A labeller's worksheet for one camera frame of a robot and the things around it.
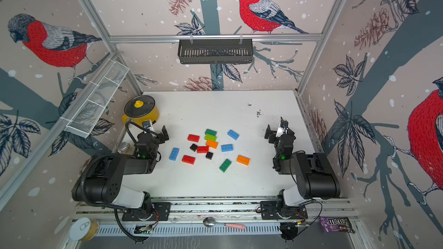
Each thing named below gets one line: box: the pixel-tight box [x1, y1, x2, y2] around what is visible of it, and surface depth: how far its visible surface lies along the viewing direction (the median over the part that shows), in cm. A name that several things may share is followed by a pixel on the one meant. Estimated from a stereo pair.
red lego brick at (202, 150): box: [196, 146, 209, 154], surface depth 93 cm
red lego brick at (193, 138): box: [187, 134, 201, 143], surface depth 99 cm
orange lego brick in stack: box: [205, 139, 219, 150], surface depth 96 cm
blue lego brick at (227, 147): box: [220, 144, 234, 153], surface depth 94 cm
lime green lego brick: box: [204, 133, 217, 142], surface depth 99 cm
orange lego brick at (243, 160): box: [236, 154, 251, 166], surface depth 89 cm
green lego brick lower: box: [219, 157, 232, 173], surface depth 88 cm
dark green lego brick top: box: [204, 128, 218, 137], surface depth 101 cm
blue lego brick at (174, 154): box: [169, 147, 180, 161], surface depth 92 cm
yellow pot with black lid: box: [122, 94, 160, 125], surface depth 100 cm
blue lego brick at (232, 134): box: [227, 129, 240, 141], surface depth 100 cm
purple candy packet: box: [319, 216, 356, 234], surface depth 70 cm
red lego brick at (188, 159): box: [181, 155, 196, 165], surface depth 90 cm
